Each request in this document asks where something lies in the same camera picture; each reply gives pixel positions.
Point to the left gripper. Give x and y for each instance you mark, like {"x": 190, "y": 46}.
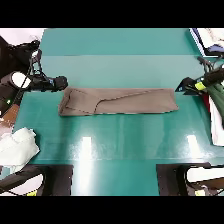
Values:
{"x": 60, "y": 83}

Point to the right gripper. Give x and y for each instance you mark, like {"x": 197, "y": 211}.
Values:
{"x": 187, "y": 86}

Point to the beige-brown shirt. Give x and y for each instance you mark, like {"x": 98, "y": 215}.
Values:
{"x": 126, "y": 101}

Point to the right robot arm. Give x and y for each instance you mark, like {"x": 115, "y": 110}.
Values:
{"x": 215, "y": 76}

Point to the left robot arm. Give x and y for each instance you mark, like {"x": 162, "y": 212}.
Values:
{"x": 20, "y": 81}

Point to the red garment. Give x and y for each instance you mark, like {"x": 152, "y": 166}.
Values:
{"x": 206, "y": 101}

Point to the green garment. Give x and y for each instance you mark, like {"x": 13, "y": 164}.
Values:
{"x": 217, "y": 96}

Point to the white garment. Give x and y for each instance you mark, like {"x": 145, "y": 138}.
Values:
{"x": 16, "y": 148}
{"x": 218, "y": 128}

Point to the heap of clothes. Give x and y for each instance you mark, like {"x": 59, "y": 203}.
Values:
{"x": 211, "y": 38}

